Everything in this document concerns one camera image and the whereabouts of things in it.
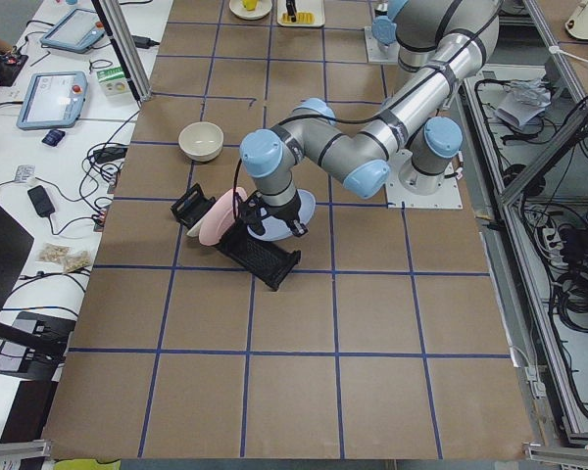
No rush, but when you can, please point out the white round plate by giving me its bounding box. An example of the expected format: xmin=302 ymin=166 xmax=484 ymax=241
xmin=228 ymin=0 xmax=272 ymax=21

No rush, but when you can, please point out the yellow sliced bread loaf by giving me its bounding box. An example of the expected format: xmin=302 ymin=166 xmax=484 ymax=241
xmin=279 ymin=12 xmax=315 ymax=26

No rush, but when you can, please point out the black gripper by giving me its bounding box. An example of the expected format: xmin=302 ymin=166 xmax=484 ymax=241
xmin=259 ymin=198 xmax=309 ymax=239

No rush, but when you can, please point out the black smartphone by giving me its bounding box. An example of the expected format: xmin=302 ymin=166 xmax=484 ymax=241
xmin=27 ymin=185 xmax=55 ymax=217

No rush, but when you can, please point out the black dish rack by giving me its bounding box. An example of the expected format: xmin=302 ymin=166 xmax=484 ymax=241
xmin=171 ymin=183 xmax=301 ymax=291

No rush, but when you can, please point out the aluminium frame post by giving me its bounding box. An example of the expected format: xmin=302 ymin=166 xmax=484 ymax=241
xmin=91 ymin=0 xmax=152 ymax=103

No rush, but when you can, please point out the pink round plate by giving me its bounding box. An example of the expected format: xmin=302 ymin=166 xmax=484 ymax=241
xmin=198 ymin=186 xmax=247 ymax=246

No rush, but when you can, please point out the blue teach pendant near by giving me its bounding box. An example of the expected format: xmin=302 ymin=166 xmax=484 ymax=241
xmin=17 ymin=71 xmax=88 ymax=130

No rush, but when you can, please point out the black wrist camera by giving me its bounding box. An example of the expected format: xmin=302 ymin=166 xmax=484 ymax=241
xmin=234 ymin=192 xmax=266 ymax=235

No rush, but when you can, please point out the cream round plate in rack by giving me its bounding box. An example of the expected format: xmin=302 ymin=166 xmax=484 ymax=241
xmin=186 ymin=222 xmax=202 ymax=238

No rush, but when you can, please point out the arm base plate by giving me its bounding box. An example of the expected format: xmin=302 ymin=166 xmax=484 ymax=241
xmin=384 ymin=149 xmax=463 ymax=210
xmin=364 ymin=26 xmax=399 ymax=65

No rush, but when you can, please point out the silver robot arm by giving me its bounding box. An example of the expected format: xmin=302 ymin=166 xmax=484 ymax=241
xmin=235 ymin=1 xmax=501 ymax=237
xmin=276 ymin=0 xmax=407 ymax=46

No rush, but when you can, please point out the blue round plate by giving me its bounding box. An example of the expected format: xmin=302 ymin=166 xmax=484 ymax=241
xmin=248 ymin=189 xmax=318 ymax=242

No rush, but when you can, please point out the green and white box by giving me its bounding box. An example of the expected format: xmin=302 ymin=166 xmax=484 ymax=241
xmin=96 ymin=67 xmax=129 ymax=97

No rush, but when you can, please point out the black power adapter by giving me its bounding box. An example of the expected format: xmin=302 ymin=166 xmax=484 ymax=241
xmin=131 ymin=35 xmax=160 ymax=49

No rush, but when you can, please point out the yellow lemon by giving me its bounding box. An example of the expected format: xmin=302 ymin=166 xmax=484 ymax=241
xmin=242 ymin=0 xmax=258 ymax=11

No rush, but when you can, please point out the cream ceramic bowl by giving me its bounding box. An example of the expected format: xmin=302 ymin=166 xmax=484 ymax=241
xmin=178 ymin=121 xmax=223 ymax=163

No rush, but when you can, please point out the blue teach pendant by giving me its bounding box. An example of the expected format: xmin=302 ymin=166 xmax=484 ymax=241
xmin=17 ymin=71 xmax=88 ymax=130
xmin=40 ymin=8 xmax=105 ymax=53

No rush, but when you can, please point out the blue teach pendant far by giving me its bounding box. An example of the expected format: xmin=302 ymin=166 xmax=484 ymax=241
xmin=40 ymin=8 xmax=105 ymax=53

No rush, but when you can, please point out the white rectangular tray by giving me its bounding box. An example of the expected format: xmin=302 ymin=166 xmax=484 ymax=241
xmin=276 ymin=0 xmax=325 ymax=28

